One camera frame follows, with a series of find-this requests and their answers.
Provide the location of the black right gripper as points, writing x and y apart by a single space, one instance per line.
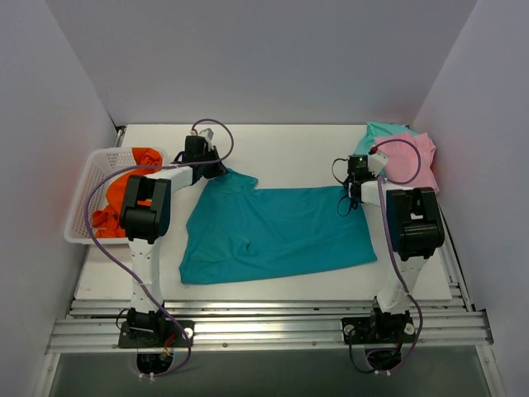
353 192

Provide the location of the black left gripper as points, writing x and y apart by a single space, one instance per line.
216 168

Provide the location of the teal blue t-shirt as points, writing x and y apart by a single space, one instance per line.
239 232

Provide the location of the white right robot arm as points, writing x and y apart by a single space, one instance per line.
413 231

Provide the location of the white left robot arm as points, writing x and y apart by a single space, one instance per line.
145 218

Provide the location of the pink folded t-shirt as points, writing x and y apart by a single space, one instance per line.
426 149

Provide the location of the white plastic basket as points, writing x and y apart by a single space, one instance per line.
99 166

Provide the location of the orange t-shirt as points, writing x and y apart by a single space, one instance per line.
106 221

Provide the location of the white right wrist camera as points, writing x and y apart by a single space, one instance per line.
377 160

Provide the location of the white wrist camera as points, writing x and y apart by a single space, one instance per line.
377 160
206 133

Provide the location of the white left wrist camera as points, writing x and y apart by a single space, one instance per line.
206 133

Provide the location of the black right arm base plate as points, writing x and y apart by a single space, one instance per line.
355 328

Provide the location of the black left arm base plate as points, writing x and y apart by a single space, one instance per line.
169 335

